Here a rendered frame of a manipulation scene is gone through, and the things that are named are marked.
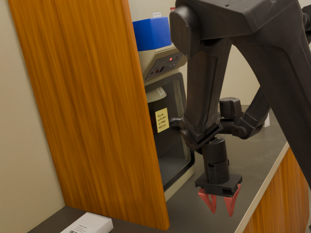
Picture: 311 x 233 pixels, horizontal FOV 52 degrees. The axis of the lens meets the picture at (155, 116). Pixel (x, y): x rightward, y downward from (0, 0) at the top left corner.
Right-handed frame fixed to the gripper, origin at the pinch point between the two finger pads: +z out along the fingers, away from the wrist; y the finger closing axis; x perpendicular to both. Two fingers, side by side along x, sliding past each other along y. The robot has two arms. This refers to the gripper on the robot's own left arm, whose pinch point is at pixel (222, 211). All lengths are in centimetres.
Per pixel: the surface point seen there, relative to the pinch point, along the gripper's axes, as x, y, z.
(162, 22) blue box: -21, 22, -48
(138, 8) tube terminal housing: -25, 32, -54
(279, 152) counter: -73, 3, 15
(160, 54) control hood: -17.6, 21.9, -39.4
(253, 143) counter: -82, 18, 15
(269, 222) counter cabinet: -56, 6, 41
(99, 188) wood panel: -6, 50, 4
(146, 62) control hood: -13.8, 25.1, -37.9
